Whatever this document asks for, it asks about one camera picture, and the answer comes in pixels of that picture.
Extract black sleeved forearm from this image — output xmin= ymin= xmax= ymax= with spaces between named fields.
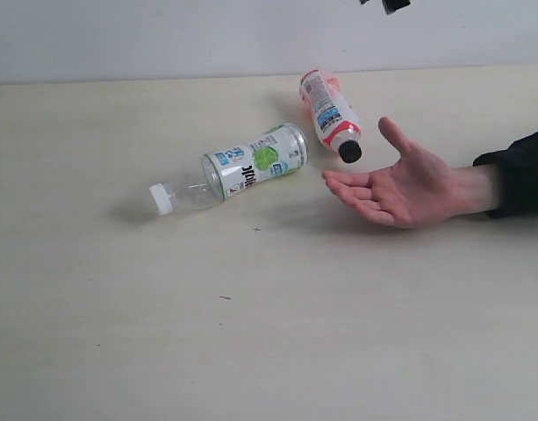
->
xmin=473 ymin=132 xmax=538 ymax=218

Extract orange label bottle black cap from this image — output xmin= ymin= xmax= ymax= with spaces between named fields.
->
xmin=299 ymin=68 xmax=362 ymax=164

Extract green lime label clear bottle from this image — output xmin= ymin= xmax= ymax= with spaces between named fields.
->
xmin=149 ymin=123 xmax=308 ymax=216

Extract person's open bare hand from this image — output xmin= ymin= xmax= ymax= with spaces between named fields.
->
xmin=322 ymin=117 xmax=500 ymax=229

